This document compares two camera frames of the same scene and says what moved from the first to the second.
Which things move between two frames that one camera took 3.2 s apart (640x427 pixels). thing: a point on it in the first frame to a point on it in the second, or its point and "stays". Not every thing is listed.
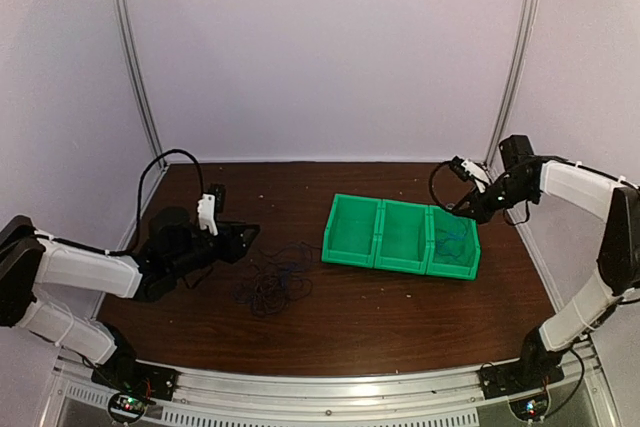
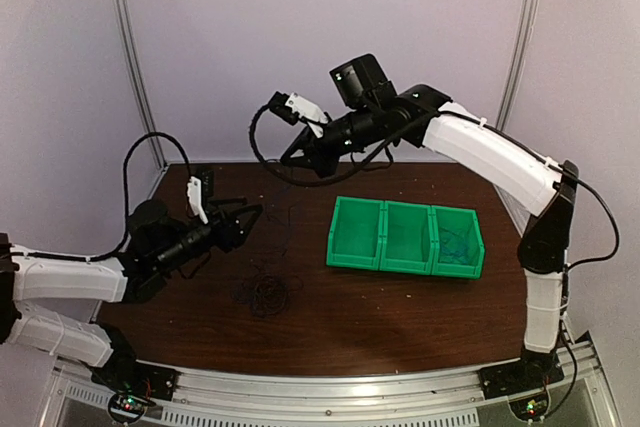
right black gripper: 481,210 to 315,159
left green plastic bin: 351,235 stays
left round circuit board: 125,407 stays
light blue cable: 456,236 to 459,254
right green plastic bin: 454,246 stays
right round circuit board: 531,410 stays
